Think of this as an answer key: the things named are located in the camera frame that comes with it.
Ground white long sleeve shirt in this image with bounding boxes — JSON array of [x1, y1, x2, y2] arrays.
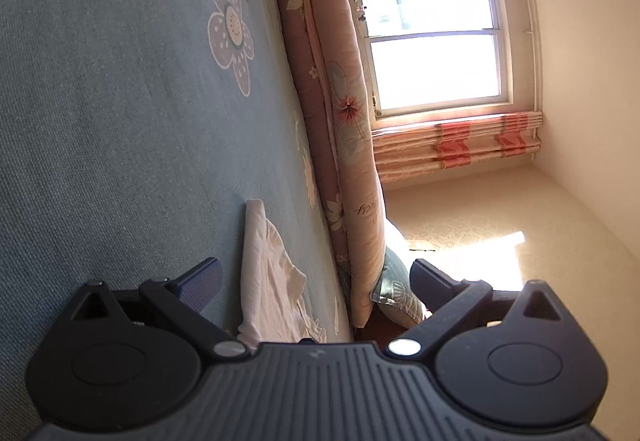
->
[[239, 200, 326, 350]]

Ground blue grey pillow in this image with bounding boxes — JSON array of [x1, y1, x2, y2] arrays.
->
[[370, 220, 432, 329]]

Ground pink curtain right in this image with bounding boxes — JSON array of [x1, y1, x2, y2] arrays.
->
[[372, 111, 544, 184]]

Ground blue floral bed sheet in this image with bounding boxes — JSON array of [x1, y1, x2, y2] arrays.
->
[[1, 0, 352, 440]]

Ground window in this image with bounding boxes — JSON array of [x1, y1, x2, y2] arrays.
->
[[354, 0, 513, 120]]

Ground pink floral folded quilt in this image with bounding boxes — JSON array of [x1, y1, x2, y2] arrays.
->
[[278, 0, 385, 328]]

